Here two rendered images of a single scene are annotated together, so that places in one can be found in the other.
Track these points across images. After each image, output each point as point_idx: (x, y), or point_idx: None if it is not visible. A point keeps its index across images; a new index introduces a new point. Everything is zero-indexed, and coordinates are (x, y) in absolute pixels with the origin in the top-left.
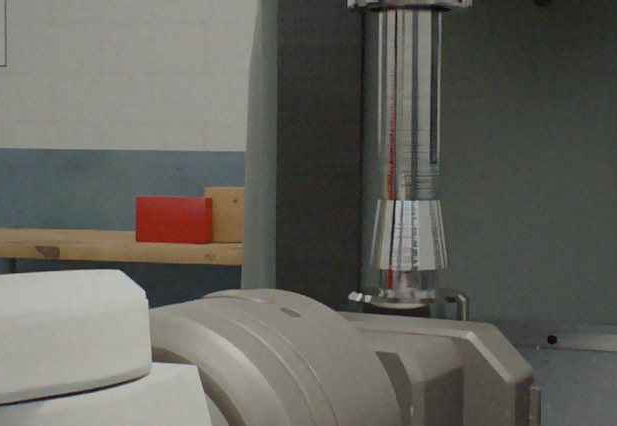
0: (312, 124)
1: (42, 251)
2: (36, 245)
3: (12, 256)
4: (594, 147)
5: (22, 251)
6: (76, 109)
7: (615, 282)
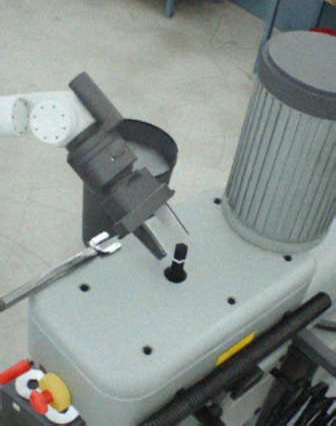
0: None
1: (333, 1)
2: None
3: None
4: None
5: None
6: None
7: (252, 424)
